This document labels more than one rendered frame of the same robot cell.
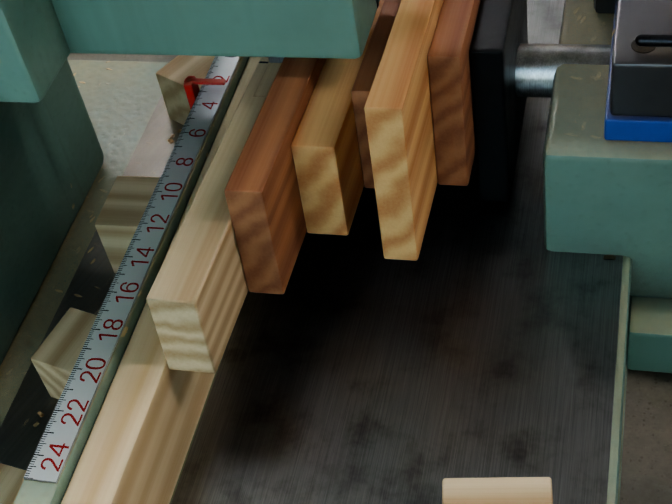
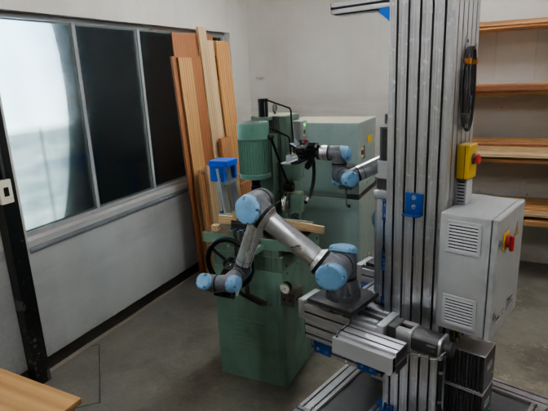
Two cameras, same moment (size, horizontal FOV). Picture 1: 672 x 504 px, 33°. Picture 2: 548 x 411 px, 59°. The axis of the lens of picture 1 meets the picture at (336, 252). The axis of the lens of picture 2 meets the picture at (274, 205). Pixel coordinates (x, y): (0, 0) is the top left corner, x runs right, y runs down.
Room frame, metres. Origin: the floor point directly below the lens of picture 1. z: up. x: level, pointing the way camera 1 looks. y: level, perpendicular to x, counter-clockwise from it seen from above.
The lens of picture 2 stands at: (0.79, -2.63, 1.75)
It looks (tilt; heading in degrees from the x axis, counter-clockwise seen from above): 15 degrees down; 95
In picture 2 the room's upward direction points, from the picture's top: 3 degrees counter-clockwise
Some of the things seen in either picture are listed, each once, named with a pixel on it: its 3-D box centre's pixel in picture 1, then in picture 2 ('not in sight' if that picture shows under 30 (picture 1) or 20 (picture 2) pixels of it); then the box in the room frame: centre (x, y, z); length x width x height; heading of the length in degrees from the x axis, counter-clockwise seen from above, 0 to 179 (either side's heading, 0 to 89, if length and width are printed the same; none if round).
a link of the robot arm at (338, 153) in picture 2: not in sight; (339, 153); (0.90, -0.25, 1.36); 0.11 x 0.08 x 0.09; 159
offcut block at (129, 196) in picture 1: (139, 225); not in sight; (0.52, 0.11, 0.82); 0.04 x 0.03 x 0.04; 160
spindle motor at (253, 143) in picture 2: not in sight; (254, 150); (0.44, 0.01, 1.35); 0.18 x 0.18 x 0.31
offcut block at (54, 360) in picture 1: (83, 359); not in sight; (0.42, 0.15, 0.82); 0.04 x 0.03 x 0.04; 146
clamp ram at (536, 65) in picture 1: (565, 71); not in sight; (0.42, -0.12, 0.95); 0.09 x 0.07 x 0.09; 159
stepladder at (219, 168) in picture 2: not in sight; (234, 235); (0.15, 0.83, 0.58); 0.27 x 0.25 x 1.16; 159
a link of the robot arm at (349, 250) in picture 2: not in sight; (342, 259); (0.89, -0.71, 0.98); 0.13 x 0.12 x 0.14; 72
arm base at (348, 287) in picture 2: not in sight; (342, 285); (0.89, -0.71, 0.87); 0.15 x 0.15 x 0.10
